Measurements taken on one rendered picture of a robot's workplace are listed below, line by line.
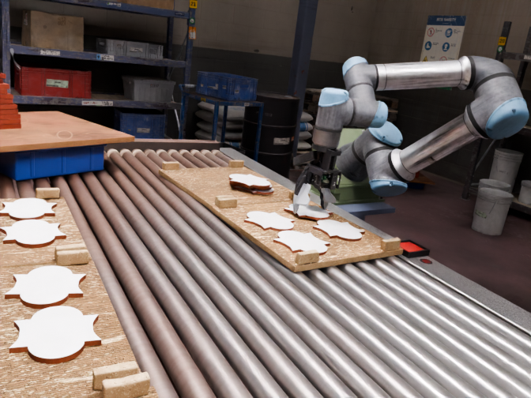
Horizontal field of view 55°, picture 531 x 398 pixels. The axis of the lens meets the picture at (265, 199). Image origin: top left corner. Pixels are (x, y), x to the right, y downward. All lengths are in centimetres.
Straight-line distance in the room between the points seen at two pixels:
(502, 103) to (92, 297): 114
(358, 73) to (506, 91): 40
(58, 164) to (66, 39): 387
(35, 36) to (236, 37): 253
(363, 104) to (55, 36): 437
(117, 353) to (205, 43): 596
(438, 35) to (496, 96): 573
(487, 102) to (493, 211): 343
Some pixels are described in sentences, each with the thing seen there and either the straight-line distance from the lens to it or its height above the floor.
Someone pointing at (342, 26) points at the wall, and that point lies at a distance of 777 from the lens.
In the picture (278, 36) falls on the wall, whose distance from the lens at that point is 713.
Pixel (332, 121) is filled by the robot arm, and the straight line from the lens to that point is 138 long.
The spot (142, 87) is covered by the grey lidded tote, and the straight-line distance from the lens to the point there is 568.
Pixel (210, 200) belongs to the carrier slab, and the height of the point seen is 94.
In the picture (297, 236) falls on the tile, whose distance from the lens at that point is 129.
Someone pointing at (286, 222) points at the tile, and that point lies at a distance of 138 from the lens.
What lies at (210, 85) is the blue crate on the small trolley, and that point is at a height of 96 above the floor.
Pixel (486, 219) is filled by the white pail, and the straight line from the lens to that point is 497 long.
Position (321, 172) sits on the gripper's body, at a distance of 139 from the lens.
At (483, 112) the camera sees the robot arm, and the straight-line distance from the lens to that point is 156.
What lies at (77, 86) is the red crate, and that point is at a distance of 550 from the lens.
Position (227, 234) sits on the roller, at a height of 92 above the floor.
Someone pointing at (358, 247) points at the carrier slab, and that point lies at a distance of 132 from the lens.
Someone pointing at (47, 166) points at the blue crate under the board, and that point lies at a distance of 171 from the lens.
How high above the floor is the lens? 140
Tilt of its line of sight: 17 degrees down
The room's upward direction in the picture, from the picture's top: 7 degrees clockwise
